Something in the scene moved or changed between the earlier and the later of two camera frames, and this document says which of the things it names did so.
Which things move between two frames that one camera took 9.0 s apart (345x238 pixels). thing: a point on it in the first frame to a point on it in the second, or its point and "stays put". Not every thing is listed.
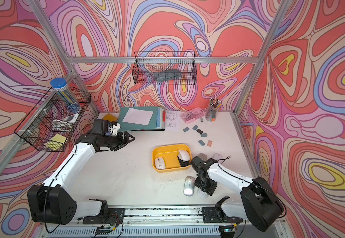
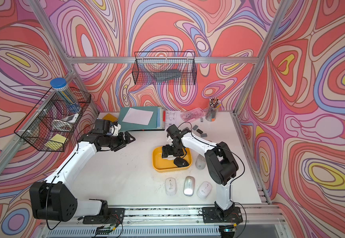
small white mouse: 160,163 to 170,186
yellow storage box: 165,151 stays put
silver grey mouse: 189,185 stays put
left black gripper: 122,142 stays put
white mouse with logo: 202,194 stays put
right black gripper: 210,190 to 167,151
